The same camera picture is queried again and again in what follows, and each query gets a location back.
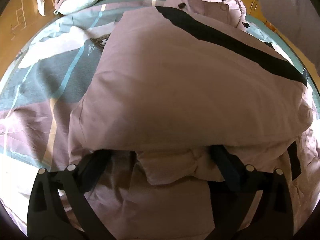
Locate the light blue neck pillow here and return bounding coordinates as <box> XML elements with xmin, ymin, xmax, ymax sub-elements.
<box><xmin>53</xmin><ymin>0</ymin><xmax>98</xmax><ymax>15</ymax></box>

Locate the plaid patchwork duvet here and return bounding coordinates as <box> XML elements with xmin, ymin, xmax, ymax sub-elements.
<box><xmin>0</xmin><ymin>0</ymin><xmax>320</xmax><ymax>235</ymax></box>

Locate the pink hooded jacket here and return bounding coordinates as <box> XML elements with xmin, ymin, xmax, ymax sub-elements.
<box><xmin>68</xmin><ymin>0</ymin><xmax>319</xmax><ymax>239</ymax></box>

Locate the green quilted mattress cover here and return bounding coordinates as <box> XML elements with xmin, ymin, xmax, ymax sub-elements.
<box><xmin>96</xmin><ymin>0</ymin><xmax>311</xmax><ymax>75</ymax></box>

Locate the wooden headboard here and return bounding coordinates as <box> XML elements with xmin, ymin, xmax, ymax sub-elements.
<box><xmin>1</xmin><ymin>0</ymin><xmax>55</xmax><ymax>76</ymax></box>

